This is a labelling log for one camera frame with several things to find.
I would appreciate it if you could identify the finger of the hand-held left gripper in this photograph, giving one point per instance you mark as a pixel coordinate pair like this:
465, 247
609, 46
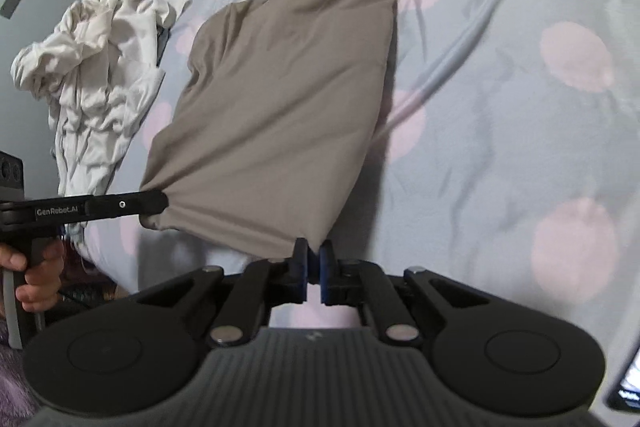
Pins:
125, 204

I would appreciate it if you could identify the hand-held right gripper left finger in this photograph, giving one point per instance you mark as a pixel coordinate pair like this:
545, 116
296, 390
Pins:
300, 264

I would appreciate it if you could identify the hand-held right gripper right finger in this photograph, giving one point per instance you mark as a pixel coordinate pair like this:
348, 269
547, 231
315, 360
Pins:
326, 272

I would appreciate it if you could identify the taupe shirt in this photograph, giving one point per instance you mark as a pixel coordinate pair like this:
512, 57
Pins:
280, 107

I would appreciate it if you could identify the person's left forearm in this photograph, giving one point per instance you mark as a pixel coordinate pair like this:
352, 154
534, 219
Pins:
15, 372

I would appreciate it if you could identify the person's left hand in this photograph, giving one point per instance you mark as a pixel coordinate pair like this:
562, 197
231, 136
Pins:
47, 263

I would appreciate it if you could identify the white crumpled garment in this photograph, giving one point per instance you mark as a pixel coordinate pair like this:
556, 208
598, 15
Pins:
100, 57

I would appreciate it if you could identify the polka dot bed sheet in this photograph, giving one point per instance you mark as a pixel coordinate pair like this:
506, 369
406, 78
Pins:
500, 132

